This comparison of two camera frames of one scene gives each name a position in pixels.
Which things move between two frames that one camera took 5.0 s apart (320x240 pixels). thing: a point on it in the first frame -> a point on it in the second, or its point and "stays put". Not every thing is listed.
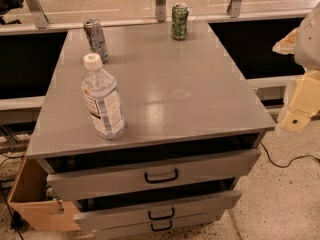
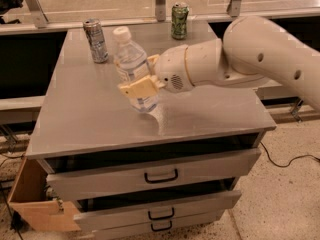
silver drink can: [96, 38] stays put
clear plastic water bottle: [103, 101] -> [131, 64]
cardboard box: [29, 202] stays put
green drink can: [179, 20] stays put
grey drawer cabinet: [193, 126] stays put
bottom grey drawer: [158, 228] stays put
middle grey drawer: [155, 212] stays put
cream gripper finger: [305, 101] -> [142, 87]
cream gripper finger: [288, 44] -> [152, 60]
